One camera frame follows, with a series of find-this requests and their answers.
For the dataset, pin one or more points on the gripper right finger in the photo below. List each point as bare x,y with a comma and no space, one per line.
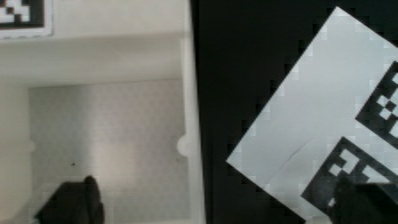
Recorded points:
366,203

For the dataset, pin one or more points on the white marker sheet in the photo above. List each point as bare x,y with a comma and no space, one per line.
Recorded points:
324,134

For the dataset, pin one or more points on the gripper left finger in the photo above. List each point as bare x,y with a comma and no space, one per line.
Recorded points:
73,206

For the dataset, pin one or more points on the white drawer without knob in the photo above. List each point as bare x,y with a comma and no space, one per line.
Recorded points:
98,108

